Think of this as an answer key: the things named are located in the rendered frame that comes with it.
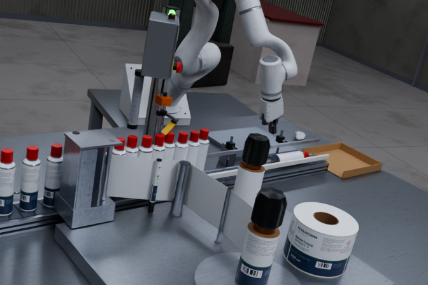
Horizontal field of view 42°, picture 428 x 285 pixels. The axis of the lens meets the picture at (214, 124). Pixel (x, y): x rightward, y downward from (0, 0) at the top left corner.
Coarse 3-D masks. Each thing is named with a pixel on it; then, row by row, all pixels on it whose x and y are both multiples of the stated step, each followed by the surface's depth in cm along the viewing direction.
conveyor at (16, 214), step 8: (320, 160) 256; (232, 168) 229; (280, 168) 239; (288, 168) 240; (232, 176) 222; (40, 200) 177; (16, 208) 170; (40, 208) 173; (48, 208) 173; (8, 216) 165; (16, 216) 166; (24, 216) 167
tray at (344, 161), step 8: (328, 144) 282; (336, 144) 287; (344, 144) 288; (312, 152) 276; (320, 152) 280; (328, 152) 282; (336, 152) 284; (344, 152) 287; (352, 152) 284; (360, 152) 280; (328, 160) 271; (336, 160) 273; (344, 160) 275; (352, 160) 278; (360, 160) 280; (368, 160) 277; (376, 160) 273; (328, 168) 262; (336, 168) 264; (344, 168) 266; (352, 168) 268; (360, 168) 260; (368, 168) 265; (376, 168) 269; (344, 176) 254; (352, 176) 258
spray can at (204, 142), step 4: (200, 132) 206; (204, 132) 205; (208, 132) 206; (200, 136) 206; (204, 136) 205; (200, 140) 206; (204, 140) 206; (200, 144) 205; (204, 144) 206; (208, 144) 207; (200, 148) 206; (204, 148) 206; (200, 152) 206; (204, 152) 207; (200, 156) 207; (204, 156) 208; (200, 160) 207; (204, 160) 209; (196, 164) 208; (200, 164) 208; (204, 164) 210; (200, 168) 209
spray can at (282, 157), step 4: (292, 152) 245; (296, 152) 246; (300, 152) 247; (304, 152) 250; (272, 156) 240; (276, 156) 238; (280, 156) 238; (284, 156) 239; (288, 156) 241; (292, 156) 242; (296, 156) 244; (300, 156) 245; (304, 156) 248; (308, 156) 250; (272, 160) 240; (276, 160) 239; (280, 160) 237; (284, 160) 239
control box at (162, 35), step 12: (156, 12) 192; (156, 24) 179; (168, 24) 179; (156, 36) 180; (168, 36) 180; (156, 48) 181; (168, 48) 182; (144, 60) 182; (156, 60) 183; (168, 60) 183; (144, 72) 184; (156, 72) 184; (168, 72) 184
